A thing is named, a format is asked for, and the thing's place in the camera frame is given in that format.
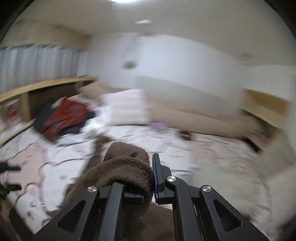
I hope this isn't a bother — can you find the brown knit cardigan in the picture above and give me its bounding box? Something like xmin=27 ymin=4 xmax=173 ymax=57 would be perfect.
xmin=61 ymin=135 xmax=176 ymax=241

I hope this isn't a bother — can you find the black garment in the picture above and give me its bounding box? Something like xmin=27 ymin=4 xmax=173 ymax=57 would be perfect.
xmin=33 ymin=103 xmax=95 ymax=142

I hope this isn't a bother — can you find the wooden headboard shelf left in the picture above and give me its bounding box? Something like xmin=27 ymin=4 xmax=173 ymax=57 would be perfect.
xmin=1 ymin=75 xmax=98 ymax=146

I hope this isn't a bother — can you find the red plaid garment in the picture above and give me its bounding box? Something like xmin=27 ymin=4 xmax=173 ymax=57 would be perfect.
xmin=42 ymin=97 xmax=89 ymax=139

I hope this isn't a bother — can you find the brown scrunchie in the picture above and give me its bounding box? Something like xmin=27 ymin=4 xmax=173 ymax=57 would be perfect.
xmin=179 ymin=130 xmax=193 ymax=141

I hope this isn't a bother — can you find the white garment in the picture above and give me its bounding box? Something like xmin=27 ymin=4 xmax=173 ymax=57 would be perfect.
xmin=54 ymin=99 xmax=115 ymax=150

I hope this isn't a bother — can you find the grey curtain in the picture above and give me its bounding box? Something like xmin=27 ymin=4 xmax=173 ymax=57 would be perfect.
xmin=0 ymin=44 xmax=83 ymax=93

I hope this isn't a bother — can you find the purple book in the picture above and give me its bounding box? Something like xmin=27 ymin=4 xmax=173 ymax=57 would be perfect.
xmin=149 ymin=122 xmax=168 ymax=132

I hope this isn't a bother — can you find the fluffy white pillow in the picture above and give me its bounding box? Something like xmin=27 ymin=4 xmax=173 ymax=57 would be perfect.
xmin=102 ymin=89 xmax=150 ymax=126

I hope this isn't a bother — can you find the beige quilted duvet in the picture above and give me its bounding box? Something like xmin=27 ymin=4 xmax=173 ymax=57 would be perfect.
xmin=78 ymin=78 xmax=264 ymax=139

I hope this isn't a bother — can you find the wooden shelf right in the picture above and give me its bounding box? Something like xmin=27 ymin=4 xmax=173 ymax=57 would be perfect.
xmin=239 ymin=89 xmax=292 ymax=129

